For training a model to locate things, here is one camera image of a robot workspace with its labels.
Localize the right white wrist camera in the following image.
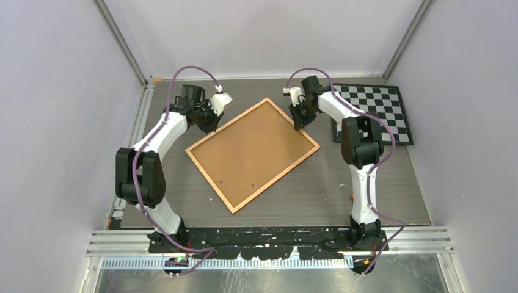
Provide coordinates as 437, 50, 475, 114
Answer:
283, 87, 306, 106

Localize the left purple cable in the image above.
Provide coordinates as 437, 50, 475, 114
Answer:
133, 65, 224, 277

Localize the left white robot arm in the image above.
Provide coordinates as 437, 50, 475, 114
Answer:
115, 85, 233, 253

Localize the black white chessboard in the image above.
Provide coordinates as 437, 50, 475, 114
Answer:
334, 84, 414, 146

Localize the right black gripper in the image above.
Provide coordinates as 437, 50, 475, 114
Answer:
288, 99, 316, 131

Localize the purple cable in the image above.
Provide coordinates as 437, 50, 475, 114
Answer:
133, 65, 224, 277
283, 67, 406, 277

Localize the wooden picture frame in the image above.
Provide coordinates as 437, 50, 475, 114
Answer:
186, 98, 320, 214

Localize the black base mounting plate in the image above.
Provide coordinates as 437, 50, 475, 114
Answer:
148, 226, 389, 262

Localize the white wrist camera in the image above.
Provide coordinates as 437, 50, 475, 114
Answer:
210, 85, 233, 117
283, 87, 306, 106

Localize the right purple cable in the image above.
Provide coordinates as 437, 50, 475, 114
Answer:
283, 67, 406, 277

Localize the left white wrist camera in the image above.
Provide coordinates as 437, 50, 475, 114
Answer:
210, 85, 233, 117

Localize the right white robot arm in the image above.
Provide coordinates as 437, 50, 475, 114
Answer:
282, 76, 384, 251

